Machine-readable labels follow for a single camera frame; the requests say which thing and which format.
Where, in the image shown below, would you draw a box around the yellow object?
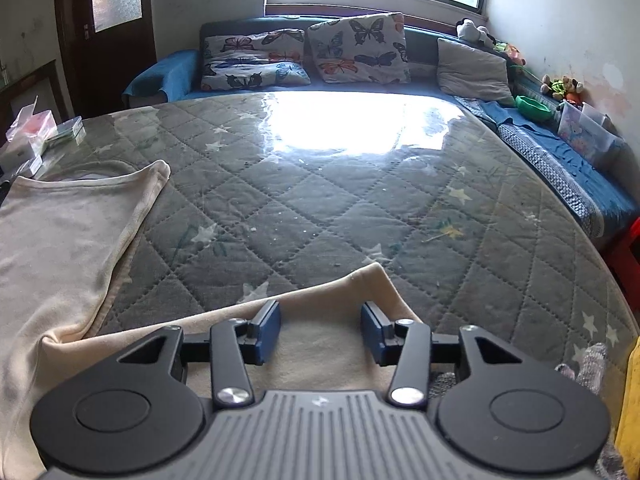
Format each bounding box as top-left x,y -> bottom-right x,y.
614,334 -> 640,480

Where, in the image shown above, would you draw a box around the grey quilted star table cover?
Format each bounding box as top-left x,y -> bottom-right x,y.
37,87 -> 640,480

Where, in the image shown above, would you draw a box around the clear plastic storage box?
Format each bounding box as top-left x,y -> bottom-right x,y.
556,100 -> 626,167

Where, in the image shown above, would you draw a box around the pink and green toy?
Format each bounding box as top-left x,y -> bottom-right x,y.
494,41 -> 527,67

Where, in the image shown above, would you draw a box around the square butterfly print pillow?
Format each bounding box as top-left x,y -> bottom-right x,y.
307,11 -> 412,85

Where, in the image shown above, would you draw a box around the dark wooden door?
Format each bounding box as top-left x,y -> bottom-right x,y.
53,0 -> 159,119

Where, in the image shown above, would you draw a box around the cream sleeveless shirt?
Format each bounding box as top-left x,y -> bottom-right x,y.
0,159 -> 422,480

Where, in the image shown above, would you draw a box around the grey pillow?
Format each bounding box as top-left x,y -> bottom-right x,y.
436,37 -> 516,106

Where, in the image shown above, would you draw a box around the green flat box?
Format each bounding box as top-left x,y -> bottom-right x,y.
42,116 -> 86,150

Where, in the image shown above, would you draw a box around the grey knitted cloth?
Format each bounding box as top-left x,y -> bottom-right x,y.
554,341 -> 628,480

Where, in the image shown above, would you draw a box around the panda plush toy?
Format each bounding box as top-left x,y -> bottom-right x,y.
455,18 -> 494,47

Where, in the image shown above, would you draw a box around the red stool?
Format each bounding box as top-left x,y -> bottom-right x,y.
601,216 -> 640,307

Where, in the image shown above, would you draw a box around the wide butterfly print pillow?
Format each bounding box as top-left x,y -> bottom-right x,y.
200,28 -> 312,91

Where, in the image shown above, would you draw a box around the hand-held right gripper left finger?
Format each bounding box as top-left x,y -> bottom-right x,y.
117,300 -> 282,408

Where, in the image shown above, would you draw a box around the blue sofa blanket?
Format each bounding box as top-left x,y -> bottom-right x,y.
454,95 -> 640,240

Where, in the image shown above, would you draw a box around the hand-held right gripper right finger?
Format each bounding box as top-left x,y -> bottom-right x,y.
361,301 -> 525,408

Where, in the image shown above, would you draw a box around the green plastic bowl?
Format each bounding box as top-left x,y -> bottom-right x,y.
515,95 -> 557,122

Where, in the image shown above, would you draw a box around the white box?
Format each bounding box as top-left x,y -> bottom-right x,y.
0,136 -> 44,179

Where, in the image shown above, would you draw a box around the blue sofa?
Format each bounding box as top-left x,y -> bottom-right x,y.
122,14 -> 640,251

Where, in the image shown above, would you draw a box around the brown plush toys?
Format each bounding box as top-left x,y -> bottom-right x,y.
541,75 -> 585,104

